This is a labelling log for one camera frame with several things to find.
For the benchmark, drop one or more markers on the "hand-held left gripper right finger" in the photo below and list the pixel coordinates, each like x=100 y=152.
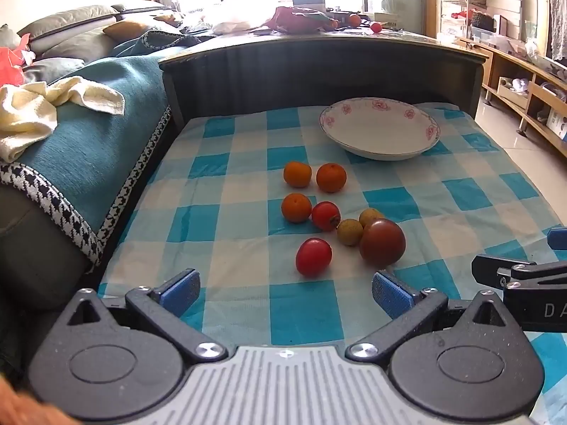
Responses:
x=390 y=294

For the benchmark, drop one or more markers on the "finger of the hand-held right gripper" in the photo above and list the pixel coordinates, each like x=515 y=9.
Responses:
x=487 y=268
x=559 y=238

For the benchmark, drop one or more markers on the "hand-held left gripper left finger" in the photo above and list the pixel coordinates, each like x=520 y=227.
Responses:
x=179 y=291

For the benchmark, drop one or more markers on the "large dark red tomato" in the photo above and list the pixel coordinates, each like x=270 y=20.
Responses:
x=382 y=242

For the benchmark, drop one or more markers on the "tan longan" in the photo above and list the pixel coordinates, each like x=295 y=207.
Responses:
x=350 y=232
x=368 y=215

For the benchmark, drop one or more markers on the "red cherry tomato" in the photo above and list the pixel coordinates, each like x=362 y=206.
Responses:
x=313 y=256
x=326 y=215

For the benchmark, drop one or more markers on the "small orange mandarin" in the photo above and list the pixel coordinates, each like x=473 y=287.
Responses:
x=297 y=174
x=296 y=207
x=331 y=177

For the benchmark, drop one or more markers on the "white floral plate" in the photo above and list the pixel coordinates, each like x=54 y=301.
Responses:
x=376 y=133

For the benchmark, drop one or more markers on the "person's left forearm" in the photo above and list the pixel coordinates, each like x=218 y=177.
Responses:
x=22 y=407

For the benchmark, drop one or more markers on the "blue white checkered tablecloth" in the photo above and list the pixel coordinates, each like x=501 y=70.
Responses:
x=248 y=230

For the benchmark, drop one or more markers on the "grey green sofa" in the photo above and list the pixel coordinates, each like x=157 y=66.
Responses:
x=35 y=252

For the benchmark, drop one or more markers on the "wooden low cabinet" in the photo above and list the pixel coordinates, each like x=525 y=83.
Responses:
x=509 y=71

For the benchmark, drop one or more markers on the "teal blanket with houndstooth border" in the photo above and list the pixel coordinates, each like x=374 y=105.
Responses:
x=88 y=141

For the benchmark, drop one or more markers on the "white lace cloth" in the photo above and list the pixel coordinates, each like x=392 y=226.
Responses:
x=558 y=22

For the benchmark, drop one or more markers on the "dark coffee table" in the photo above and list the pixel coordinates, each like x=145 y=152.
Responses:
x=310 y=75

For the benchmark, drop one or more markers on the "cream towel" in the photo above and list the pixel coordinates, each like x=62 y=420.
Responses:
x=26 y=110

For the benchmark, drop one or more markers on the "teal knitted cushion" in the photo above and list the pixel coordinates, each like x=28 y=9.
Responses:
x=155 y=42

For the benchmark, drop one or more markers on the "small red fruit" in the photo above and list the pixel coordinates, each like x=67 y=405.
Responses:
x=376 y=28

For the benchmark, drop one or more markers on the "mustard pillow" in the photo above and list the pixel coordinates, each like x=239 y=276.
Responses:
x=128 y=30

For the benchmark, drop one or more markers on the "white plastic bag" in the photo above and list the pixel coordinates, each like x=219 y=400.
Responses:
x=237 y=26

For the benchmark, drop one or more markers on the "red bag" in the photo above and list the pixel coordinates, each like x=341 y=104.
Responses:
x=297 y=20

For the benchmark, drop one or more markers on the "grey green pillow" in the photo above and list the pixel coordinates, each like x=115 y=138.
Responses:
x=66 y=20

